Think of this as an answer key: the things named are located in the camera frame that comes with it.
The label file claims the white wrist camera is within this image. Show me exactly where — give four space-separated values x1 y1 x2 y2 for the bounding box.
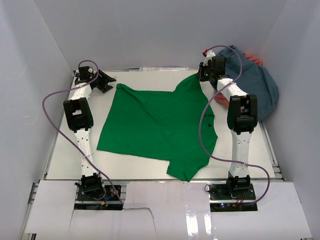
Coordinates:
75 66 95 85
202 49 216 66

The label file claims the blue-grey t shirt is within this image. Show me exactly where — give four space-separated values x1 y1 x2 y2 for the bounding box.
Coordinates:
218 45 279 121

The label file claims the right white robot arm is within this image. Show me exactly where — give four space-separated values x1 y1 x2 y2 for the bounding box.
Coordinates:
197 51 258 200

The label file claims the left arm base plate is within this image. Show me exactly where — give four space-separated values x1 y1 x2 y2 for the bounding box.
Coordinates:
74 185 123 211

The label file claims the green polo shirt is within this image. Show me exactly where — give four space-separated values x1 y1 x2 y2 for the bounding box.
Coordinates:
97 75 218 181

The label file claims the white printed label strip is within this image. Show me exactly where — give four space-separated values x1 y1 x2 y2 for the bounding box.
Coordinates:
139 67 189 72

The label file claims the white paper sheet front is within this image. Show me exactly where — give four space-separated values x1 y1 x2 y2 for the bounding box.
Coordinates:
25 180 312 240

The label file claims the aluminium table frame rail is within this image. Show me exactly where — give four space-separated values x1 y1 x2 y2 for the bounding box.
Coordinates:
259 121 286 182

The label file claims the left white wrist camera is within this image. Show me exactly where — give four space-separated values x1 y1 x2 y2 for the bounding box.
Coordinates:
75 66 95 85

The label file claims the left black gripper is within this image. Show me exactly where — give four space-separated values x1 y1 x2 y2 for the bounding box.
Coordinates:
90 69 116 93

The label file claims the coral red t shirt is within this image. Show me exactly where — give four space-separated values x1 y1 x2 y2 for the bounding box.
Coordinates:
214 93 230 109

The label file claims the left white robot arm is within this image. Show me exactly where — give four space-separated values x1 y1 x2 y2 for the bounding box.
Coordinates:
63 66 116 201

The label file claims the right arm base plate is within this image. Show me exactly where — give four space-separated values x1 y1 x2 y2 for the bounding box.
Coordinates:
204 183 258 213

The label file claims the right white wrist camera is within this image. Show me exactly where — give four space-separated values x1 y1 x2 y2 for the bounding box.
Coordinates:
202 49 216 66

